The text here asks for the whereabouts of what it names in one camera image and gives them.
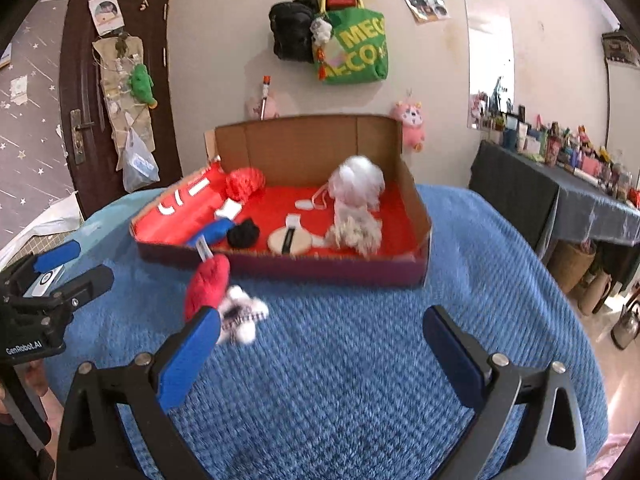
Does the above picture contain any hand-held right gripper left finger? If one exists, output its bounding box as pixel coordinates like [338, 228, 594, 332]
[56, 306, 222, 480]

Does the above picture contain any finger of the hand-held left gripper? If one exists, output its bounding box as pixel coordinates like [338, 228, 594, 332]
[10, 240, 82, 281]
[30, 265, 115, 322]

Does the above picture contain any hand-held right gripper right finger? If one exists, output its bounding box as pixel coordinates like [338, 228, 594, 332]
[422, 305, 587, 480]

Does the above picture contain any plaid plush toy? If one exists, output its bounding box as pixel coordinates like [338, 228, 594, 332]
[216, 285, 269, 346]

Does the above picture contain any cardboard box with red lining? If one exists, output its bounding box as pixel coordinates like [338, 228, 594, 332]
[131, 114, 432, 289]

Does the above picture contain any black fluffy scrunchie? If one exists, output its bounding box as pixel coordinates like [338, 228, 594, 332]
[227, 218, 261, 249]

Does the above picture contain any round wooden bath brush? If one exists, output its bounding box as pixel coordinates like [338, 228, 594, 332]
[267, 213, 314, 257]

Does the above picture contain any beige shaggy cloth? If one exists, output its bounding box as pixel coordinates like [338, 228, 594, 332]
[324, 199, 384, 261]

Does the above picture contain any person's left hand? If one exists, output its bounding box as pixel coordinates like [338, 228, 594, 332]
[20, 361, 47, 401]

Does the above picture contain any white paper sheet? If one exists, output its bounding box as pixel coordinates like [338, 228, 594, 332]
[0, 191, 85, 264]

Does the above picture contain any blue knit blanket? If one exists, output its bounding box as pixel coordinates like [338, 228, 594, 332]
[44, 182, 609, 480]

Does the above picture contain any clear plastic bag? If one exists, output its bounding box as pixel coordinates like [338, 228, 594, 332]
[122, 127, 162, 194]

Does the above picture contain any dark brown door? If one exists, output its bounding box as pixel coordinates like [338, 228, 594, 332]
[58, 0, 183, 207]

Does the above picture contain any woven basket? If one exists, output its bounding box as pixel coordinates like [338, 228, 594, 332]
[546, 239, 597, 295]

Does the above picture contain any hanging fabric organizer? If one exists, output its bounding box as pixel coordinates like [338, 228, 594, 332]
[91, 34, 157, 172]

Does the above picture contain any metal kettle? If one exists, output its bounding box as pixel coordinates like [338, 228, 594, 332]
[611, 296, 640, 351]

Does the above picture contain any table with dark cloth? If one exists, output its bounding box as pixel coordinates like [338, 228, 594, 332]
[469, 139, 640, 286]

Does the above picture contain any red mesh bath pouf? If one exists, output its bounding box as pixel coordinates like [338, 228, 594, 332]
[225, 167, 266, 204]

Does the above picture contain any green plush toy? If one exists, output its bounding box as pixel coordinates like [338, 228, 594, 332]
[127, 63, 160, 110]

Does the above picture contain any white mesh bath pouf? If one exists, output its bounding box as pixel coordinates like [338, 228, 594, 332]
[295, 155, 386, 211]

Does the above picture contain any row of bottles and jars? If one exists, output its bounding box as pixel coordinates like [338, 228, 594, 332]
[472, 109, 640, 208]

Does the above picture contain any pink plush cow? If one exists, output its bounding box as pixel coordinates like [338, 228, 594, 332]
[389, 101, 428, 153]

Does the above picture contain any round picture door poster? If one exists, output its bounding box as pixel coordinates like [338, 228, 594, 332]
[88, 0, 124, 37]

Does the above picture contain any pink plush pig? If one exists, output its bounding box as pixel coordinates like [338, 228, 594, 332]
[244, 94, 281, 121]

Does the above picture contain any black backpack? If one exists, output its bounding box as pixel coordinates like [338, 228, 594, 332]
[268, 0, 322, 64]

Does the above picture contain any green tote bag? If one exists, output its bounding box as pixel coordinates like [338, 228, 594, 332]
[314, 7, 390, 85]

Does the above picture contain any small white plush charm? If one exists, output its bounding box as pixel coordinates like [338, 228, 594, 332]
[309, 17, 334, 45]

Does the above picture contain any framed picture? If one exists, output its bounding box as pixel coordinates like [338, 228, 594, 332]
[601, 31, 640, 69]

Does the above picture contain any door handle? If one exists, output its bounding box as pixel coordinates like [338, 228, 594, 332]
[69, 108, 96, 164]

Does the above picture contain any frameless wall mirror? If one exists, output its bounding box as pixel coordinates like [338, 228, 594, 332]
[462, 0, 516, 132]

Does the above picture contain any photo wall poster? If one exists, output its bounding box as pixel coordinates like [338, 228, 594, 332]
[393, 0, 451, 24]

